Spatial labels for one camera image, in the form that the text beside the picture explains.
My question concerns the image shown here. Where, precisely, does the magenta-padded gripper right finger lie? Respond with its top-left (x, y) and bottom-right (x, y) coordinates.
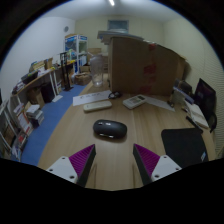
top-left (132, 143), bottom-right (183, 186)

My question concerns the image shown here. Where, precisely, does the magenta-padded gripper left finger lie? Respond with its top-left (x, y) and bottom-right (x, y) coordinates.
top-left (46, 143), bottom-right (97, 188)

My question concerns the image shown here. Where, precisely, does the black computer mouse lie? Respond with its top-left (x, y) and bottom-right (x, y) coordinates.
top-left (92, 119), bottom-right (128, 140)

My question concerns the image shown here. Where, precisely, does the black mouse pad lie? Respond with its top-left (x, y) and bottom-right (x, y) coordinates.
top-left (161, 127), bottom-right (210, 169)

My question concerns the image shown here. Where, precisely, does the black pen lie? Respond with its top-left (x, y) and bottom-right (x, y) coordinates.
top-left (185, 114), bottom-right (204, 135)

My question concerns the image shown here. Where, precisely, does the grey paper sheet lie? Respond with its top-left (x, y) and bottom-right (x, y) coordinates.
top-left (145, 95), bottom-right (176, 112)

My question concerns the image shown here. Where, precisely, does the white slim remote control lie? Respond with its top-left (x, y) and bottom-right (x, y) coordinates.
top-left (82, 100), bottom-right (113, 113)

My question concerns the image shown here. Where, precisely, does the white calculator with buttons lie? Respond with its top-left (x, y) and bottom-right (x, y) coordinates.
top-left (122, 94), bottom-right (148, 111)

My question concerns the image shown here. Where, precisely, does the white paper sheet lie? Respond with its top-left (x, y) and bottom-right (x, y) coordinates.
top-left (72, 89), bottom-right (112, 107)

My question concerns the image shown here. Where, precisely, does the blue printed book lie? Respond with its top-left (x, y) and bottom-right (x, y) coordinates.
top-left (172, 86), bottom-right (195, 105)

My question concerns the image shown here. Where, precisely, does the black bin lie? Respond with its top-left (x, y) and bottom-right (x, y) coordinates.
top-left (40, 82), bottom-right (56, 104)

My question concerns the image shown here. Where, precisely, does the black office chair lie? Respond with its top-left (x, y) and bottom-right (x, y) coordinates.
top-left (194, 77), bottom-right (218, 133)

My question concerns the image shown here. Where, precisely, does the small cardboard box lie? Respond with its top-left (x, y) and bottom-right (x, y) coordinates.
top-left (73, 72), bottom-right (93, 87)

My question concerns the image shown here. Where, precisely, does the black metal stand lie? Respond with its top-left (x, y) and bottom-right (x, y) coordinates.
top-left (59, 51), bottom-right (75, 92)

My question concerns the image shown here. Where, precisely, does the clear plastic jar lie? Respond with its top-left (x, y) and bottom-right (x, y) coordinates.
top-left (89, 54), bottom-right (105, 89)

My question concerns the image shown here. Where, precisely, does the large cardboard box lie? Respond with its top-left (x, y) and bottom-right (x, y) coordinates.
top-left (107, 35), bottom-right (187, 98)

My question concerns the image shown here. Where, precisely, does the blue-topped glass display cabinet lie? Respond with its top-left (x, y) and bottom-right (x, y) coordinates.
top-left (64, 33), bottom-right (89, 75)

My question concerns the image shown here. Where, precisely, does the stack of papers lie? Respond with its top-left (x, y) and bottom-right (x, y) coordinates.
top-left (96, 30), bottom-right (145, 45)

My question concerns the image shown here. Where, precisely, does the small black cable bundle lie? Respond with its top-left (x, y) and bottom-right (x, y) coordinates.
top-left (107, 91), bottom-right (123, 100)

